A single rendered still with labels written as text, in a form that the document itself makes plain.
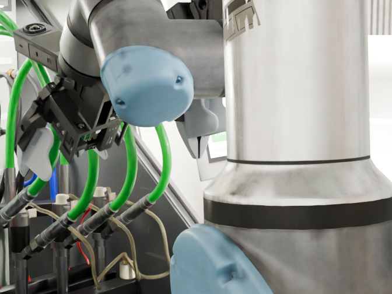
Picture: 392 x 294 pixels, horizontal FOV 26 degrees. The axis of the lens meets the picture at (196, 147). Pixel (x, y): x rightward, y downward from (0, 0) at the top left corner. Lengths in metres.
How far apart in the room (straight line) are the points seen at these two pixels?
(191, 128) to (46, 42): 0.20
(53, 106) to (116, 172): 0.49
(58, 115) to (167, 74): 0.24
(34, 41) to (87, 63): 0.12
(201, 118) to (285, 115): 0.55
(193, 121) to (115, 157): 0.41
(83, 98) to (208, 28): 0.21
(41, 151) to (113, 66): 0.28
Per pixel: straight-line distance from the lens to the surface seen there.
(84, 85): 0.90
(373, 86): 4.69
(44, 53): 0.96
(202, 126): 1.02
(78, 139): 0.93
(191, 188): 1.51
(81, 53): 0.87
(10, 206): 1.12
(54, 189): 1.48
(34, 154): 1.01
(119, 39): 0.76
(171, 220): 1.36
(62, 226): 1.18
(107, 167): 1.44
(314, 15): 0.47
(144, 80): 0.73
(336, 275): 0.47
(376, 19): 7.22
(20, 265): 1.26
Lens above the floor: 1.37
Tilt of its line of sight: 7 degrees down
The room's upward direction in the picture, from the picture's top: straight up
